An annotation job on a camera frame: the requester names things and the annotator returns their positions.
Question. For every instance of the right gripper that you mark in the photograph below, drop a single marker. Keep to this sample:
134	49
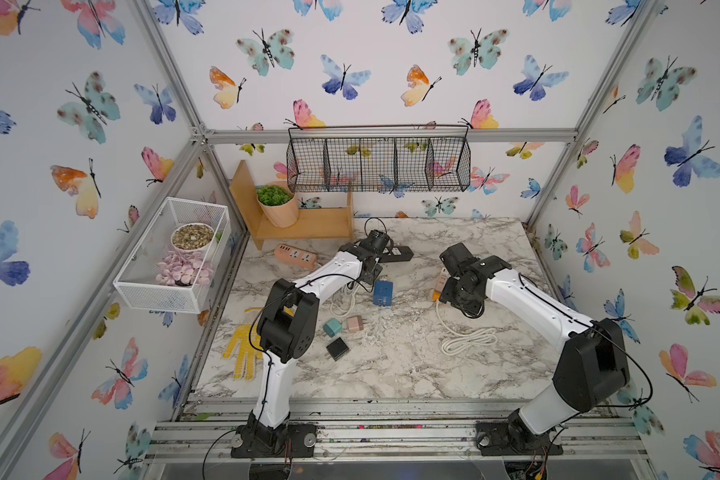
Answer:
468	309

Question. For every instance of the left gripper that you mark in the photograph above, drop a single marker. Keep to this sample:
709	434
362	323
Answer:
376	270

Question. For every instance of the blue plug adapter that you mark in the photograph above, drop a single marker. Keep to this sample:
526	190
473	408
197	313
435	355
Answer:
383	292

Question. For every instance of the pink power strip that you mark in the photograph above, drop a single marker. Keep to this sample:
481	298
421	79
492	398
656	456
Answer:
295	256

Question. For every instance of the teal plug adapter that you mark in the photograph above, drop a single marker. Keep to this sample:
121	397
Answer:
333	327

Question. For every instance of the black plug adapter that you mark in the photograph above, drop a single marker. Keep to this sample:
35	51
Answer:
337	349

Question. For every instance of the black power strip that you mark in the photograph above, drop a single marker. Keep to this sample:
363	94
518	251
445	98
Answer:
398	254

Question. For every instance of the orange power strip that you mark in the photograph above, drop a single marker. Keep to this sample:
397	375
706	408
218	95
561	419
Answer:
440	284

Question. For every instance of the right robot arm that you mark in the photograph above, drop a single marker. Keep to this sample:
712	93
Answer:
592	364

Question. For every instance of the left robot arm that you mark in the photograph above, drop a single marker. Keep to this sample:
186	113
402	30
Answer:
288	321

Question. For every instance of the pink plug adapter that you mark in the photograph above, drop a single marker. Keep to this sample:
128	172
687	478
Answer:
355	324

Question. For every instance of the wooden shelf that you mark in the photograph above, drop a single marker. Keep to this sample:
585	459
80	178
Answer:
324	223

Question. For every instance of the potted green plant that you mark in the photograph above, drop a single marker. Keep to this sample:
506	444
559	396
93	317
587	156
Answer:
278	204

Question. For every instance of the yellow toy shovel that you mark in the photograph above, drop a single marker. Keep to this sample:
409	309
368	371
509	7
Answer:
255	342

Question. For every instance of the bowl of pebbles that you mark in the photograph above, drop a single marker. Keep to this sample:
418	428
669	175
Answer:
192	237

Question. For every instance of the pink succulent flowers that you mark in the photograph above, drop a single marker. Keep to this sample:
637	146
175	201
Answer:
184	269

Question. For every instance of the black wire basket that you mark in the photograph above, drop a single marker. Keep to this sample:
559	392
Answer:
390	159

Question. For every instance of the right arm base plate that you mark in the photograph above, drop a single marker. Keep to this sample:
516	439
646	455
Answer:
504	438

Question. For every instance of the white wire basket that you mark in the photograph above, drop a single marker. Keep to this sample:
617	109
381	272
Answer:
136	283

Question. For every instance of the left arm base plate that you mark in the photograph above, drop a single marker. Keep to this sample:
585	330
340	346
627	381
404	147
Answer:
289	440

